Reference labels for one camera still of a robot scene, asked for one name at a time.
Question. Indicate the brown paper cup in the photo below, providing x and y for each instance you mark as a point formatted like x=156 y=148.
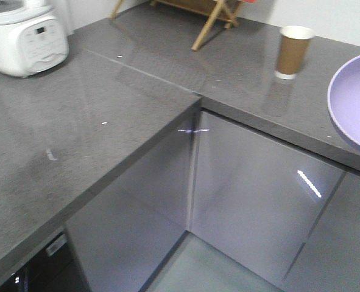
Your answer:
x=294 y=43

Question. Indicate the grey middle cabinet door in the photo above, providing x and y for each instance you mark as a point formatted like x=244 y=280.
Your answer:
x=124 y=236

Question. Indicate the wooden folding rack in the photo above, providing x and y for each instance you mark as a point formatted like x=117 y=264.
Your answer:
x=226 y=11

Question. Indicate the black disinfection cabinet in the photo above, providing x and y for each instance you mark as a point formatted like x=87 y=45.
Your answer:
x=51 y=269

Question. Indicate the purple plastic bowl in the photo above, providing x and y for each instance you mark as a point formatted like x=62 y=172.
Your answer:
x=343 y=100

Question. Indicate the grey right side cabinet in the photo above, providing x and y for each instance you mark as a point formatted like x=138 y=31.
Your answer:
x=256 y=199

